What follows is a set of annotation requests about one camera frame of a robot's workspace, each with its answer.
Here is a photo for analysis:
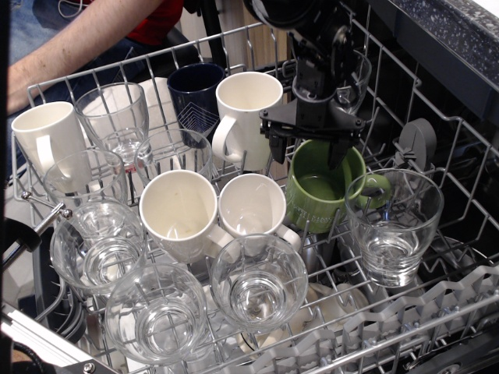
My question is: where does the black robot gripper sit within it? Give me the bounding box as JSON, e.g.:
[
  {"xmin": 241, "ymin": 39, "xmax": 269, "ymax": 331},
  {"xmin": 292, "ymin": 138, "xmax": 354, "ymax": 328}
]
[{"xmin": 259, "ymin": 78, "xmax": 366, "ymax": 170}]

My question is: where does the green ceramic mug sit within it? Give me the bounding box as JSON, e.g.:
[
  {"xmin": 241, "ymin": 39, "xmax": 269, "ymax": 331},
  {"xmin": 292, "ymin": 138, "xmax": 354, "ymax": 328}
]
[{"xmin": 286, "ymin": 140, "xmax": 394, "ymax": 234}]

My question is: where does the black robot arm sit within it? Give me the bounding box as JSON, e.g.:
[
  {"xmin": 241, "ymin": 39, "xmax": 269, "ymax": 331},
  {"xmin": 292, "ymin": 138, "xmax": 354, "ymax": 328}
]
[{"xmin": 245, "ymin": 1, "xmax": 365, "ymax": 169}]

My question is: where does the person forearm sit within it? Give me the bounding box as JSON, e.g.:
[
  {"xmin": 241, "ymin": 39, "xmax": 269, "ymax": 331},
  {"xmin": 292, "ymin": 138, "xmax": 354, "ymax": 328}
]
[{"xmin": 6, "ymin": 0, "xmax": 161, "ymax": 115}]

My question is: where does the small white mug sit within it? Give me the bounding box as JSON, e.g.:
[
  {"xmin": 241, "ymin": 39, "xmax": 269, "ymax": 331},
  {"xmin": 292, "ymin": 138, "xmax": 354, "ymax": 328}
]
[{"xmin": 218, "ymin": 174, "xmax": 301, "ymax": 251}]

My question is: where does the tall white mug centre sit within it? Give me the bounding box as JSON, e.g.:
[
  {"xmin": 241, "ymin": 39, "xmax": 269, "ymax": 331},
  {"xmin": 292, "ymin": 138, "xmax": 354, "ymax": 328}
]
[{"xmin": 212, "ymin": 72, "xmax": 283, "ymax": 171}]

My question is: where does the tall white mug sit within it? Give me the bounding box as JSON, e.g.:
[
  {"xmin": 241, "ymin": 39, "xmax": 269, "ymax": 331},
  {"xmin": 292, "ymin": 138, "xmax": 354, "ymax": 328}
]
[
  {"xmin": 212, "ymin": 72, "xmax": 283, "ymax": 171},
  {"xmin": 11, "ymin": 101, "xmax": 87, "ymax": 176}
]

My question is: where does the wide white mug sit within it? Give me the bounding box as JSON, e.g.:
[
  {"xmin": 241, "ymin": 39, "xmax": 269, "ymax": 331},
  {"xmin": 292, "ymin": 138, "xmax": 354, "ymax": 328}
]
[{"xmin": 139, "ymin": 170, "xmax": 234, "ymax": 263}]

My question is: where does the tall white mug left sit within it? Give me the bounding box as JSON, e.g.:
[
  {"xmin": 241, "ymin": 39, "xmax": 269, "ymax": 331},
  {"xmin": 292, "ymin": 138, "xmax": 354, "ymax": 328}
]
[{"xmin": 11, "ymin": 101, "xmax": 87, "ymax": 176}]

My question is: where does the clear glass back right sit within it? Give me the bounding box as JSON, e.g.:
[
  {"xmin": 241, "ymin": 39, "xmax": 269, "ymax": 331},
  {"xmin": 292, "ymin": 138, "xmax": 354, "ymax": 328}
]
[{"xmin": 334, "ymin": 51, "xmax": 372, "ymax": 115}]

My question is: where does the clear glass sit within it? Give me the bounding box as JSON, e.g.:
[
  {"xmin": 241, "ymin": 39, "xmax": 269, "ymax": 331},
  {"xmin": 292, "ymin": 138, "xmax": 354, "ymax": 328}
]
[
  {"xmin": 345, "ymin": 168, "xmax": 444, "ymax": 288},
  {"xmin": 334, "ymin": 51, "xmax": 372, "ymax": 115},
  {"xmin": 75, "ymin": 83, "xmax": 149, "ymax": 168},
  {"xmin": 43, "ymin": 149, "xmax": 128, "ymax": 209},
  {"xmin": 134, "ymin": 129, "xmax": 213, "ymax": 185},
  {"xmin": 50, "ymin": 200, "xmax": 148, "ymax": 296},
  {"xmin": 210, "ymin": 234, "xmax": 308, "ymax": 334},
  {"xmin": 104, "ymin": 263, "xmax": 207, "ymax": 365}
]

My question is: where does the grey plastic rack clip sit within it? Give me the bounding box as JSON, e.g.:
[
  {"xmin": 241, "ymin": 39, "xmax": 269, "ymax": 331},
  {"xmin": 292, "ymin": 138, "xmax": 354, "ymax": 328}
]
[{"xmin": 395, "ymin": 118, "xmax": 437, "ymax": 171}]

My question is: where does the dark blue cup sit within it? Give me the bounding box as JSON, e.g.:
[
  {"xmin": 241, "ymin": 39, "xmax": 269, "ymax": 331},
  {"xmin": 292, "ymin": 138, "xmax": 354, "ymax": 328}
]
[{"xmin": 167, "ymin": 62, "xmax": 225, "ymax": 142}]

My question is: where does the clear glass middle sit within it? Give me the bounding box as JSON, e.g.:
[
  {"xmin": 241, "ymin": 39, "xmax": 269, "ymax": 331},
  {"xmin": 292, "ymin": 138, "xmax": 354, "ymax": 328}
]
[{"xmin": 134, "ymin": 129, "xmax": 213, "ymax": 185}]

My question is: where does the clear glass front centre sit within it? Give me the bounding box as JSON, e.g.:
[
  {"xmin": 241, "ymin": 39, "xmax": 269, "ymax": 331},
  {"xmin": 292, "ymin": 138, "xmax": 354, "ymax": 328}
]
[{"xmin": 210, "ymin": 234, "xmax": 308, "ymax": 334}]

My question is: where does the clear glass back left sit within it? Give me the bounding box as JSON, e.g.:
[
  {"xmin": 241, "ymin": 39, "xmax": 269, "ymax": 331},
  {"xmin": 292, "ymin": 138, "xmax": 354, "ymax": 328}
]
[{"xmin": 75, "ymin": 83, "xmax": 149, "ymax": 168}]

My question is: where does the grey plastic tine row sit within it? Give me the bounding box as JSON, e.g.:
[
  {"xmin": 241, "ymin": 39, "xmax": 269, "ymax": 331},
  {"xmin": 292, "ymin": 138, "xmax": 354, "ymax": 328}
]
[{"xmin": 222, "ymin": 266, "xmax": 498, "ymax": 373}]

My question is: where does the clear glass front left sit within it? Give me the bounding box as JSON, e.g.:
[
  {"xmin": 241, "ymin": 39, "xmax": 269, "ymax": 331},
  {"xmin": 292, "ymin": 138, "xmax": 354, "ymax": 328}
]
[{"xmin": 104, "ymin": 263, "xmax": 207, "ymax": 365}]

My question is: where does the clear glass left rear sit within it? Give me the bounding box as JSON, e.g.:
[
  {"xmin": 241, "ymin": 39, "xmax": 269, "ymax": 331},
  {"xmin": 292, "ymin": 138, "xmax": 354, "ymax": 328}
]
[{"xmin": 43, "ymin": 149, "xmax": 128, "ymax": 209}]

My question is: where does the black clamp with metal screw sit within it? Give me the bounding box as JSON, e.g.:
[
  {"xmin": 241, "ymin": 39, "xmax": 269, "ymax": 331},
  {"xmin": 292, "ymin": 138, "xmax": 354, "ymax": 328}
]
[{"xmin": 2, "ymin": 191, "xmax": 73, "ymax": 273}]

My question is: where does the grey wire dishwasher rack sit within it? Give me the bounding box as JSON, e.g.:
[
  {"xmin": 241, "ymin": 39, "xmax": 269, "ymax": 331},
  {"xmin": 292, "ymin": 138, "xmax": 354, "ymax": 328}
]
[{"xmin": 36, "ymin": 1, "xmax": 498, "ymax": 373}]

